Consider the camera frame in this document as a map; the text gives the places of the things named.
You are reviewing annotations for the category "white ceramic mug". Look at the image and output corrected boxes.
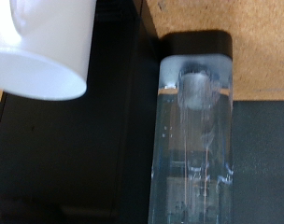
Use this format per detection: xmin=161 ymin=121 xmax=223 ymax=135
xmin=0 ymin=0 xmax=98 ymax=102

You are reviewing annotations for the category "black Keurig coffee machine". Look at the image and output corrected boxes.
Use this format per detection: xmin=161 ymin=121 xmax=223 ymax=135
xmin=0 ymin=0 xmax=234 ymax=224

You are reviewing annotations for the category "clear plastic water tank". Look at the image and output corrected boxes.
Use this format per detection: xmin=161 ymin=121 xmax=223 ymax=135
xmin=147 ymin=54 xmax=235 ymax=224

